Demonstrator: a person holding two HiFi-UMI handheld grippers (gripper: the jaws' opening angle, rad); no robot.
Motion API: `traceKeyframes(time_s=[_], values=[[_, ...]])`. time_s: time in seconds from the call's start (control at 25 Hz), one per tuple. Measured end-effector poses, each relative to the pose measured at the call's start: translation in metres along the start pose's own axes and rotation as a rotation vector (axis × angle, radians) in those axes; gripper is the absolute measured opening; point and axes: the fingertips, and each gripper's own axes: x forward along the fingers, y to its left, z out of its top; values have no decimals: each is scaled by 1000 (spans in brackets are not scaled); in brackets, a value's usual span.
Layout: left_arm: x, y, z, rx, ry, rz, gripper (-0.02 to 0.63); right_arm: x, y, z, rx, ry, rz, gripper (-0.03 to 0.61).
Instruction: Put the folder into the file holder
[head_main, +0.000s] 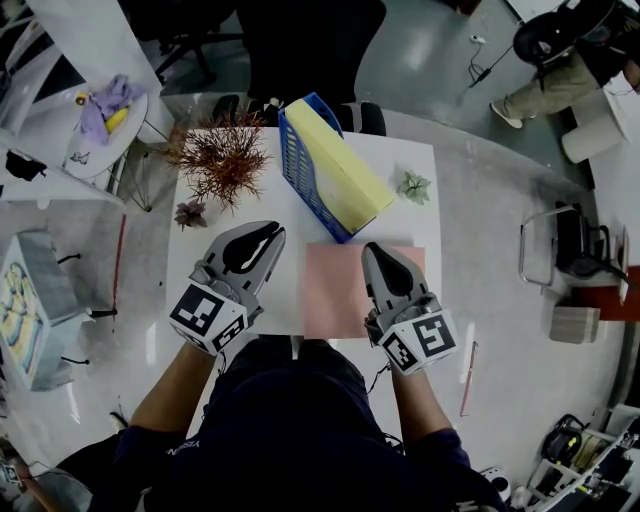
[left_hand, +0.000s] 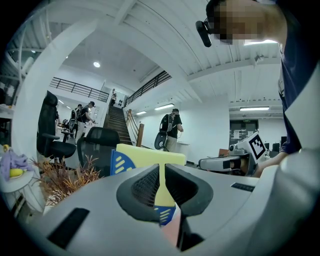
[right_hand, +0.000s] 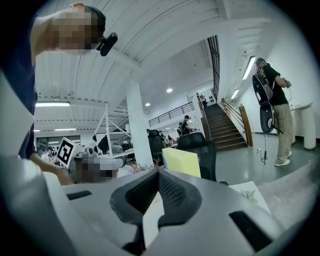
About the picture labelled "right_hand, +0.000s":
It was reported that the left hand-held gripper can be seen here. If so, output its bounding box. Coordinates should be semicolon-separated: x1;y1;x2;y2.
56;136;125;185

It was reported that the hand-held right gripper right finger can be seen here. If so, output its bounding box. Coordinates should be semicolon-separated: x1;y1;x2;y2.
157;169;203;229

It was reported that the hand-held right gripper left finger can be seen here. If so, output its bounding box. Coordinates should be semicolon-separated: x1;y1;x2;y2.
109;168;161;256

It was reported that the yellow folder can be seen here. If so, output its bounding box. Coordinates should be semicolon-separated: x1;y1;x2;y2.
161;147;202;178

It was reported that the person's left forearm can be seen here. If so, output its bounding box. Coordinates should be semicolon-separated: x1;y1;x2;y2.
29;152;76;186

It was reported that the white metal shelf rack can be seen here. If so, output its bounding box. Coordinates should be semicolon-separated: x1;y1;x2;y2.
94;102;136;161

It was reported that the orange artificial plant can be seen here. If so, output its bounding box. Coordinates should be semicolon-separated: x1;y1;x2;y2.
127;157;163;175

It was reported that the black mesh chair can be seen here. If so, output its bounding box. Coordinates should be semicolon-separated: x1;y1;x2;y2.
176;132;218;182

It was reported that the small green succulent plant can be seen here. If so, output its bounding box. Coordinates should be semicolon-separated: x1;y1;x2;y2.
239;189;260;204

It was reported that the wooden staircase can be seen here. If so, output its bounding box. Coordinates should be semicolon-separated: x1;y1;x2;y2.
197;98;254;151

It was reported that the black metal railing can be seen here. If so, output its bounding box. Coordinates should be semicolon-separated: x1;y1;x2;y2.
206;35;221;101
148;101;195;127

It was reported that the person's dark blue shirt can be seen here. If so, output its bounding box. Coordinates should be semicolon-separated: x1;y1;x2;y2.
0;9;38;160

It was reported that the black oval backpack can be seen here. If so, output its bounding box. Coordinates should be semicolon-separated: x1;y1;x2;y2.
251;73;276;135

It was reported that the person's head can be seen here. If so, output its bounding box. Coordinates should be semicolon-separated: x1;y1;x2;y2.
29;2;107;56

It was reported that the black floor cable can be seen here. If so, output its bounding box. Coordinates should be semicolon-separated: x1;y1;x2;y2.
259;129;270;166

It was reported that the black head-mounted camera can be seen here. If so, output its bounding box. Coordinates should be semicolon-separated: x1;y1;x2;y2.
96;32;119;57

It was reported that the white round pedestal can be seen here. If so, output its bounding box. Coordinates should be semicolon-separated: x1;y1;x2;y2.
291;102;316;151

